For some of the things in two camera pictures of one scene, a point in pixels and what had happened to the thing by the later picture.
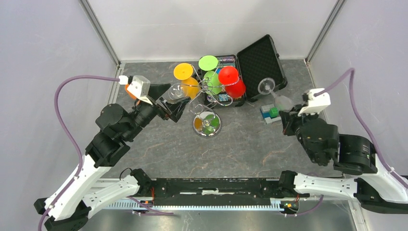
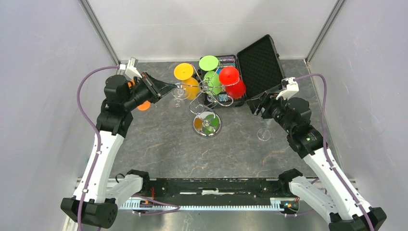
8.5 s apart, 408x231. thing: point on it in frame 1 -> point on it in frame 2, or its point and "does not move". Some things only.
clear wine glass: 177,92 does not move
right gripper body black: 290,126 -> 269,99
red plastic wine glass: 228,75 does not move
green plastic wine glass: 212,78 does not move
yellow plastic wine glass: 184,71 does not move
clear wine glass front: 283,103 -> 263,134
